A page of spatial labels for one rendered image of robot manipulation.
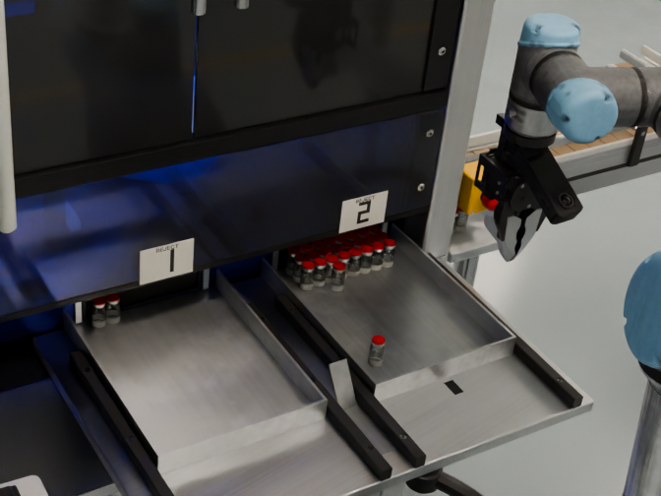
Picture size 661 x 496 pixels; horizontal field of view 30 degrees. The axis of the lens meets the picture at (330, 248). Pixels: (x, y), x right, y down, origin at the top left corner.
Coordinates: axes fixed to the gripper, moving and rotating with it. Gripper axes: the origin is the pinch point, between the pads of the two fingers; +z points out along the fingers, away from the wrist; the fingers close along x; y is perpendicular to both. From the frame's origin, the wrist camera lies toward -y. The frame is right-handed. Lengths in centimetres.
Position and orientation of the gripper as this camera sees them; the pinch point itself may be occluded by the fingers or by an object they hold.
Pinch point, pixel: (512, 256)
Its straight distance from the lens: 177.5
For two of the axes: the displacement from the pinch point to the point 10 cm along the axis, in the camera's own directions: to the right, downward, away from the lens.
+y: -5.1, -5.3, 6.8
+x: -8.5, 2.3, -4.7
